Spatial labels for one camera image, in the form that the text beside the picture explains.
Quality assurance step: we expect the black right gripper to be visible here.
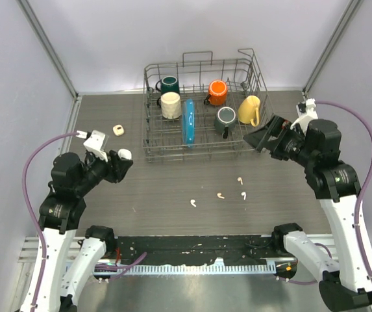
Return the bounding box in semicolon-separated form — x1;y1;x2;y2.
244;114;317;167

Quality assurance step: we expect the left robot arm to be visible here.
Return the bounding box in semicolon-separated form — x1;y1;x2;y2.
20;149;133;311

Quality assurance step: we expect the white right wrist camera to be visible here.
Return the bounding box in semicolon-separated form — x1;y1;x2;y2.
290;98;318;135

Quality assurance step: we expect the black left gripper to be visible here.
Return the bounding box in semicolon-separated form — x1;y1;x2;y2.
75;148;132;194

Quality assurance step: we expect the grey wire dish rack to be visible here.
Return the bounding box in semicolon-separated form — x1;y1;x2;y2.
142;48;273;161

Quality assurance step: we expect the grey mug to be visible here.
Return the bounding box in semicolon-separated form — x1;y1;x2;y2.
214;107;237;139

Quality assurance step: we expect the blue plastic plate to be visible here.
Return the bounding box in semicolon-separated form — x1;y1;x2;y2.
182;99;195;148

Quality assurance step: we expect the white earbud charging case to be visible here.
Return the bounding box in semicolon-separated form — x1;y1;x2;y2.
118;148;132;160

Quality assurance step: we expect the orange mug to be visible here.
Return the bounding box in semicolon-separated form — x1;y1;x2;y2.
204;80;228;106

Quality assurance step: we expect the beige earbud charging case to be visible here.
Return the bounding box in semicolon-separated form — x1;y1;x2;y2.
112;124;125;137

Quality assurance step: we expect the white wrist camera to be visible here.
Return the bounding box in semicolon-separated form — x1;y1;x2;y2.
76;130;108;162
290;98;318;135

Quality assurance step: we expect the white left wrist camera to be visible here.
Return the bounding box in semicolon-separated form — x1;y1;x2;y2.
76;130;108;162

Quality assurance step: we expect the white slotted cable duct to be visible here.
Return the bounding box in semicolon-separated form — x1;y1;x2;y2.
93;262;277;276

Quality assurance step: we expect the yellow mug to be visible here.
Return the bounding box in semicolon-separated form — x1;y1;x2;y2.
238;96;260;127

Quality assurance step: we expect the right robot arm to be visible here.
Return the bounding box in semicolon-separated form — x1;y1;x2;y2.
243;115;372;311

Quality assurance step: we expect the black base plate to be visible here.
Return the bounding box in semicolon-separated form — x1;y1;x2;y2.
105;235;293;267

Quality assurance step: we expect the dark green mug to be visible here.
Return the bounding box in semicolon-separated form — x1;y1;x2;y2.
155;75;180;94

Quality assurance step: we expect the cream ribbed mug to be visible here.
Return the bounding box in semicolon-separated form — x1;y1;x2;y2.
156;92;182;120

